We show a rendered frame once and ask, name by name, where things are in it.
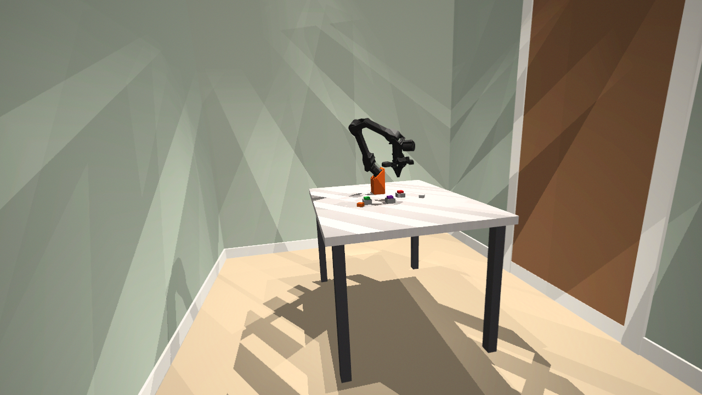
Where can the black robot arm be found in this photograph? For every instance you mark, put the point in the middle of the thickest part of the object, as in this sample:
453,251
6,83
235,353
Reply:
391,135

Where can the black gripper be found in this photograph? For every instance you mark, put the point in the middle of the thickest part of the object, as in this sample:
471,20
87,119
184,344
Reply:
393,164

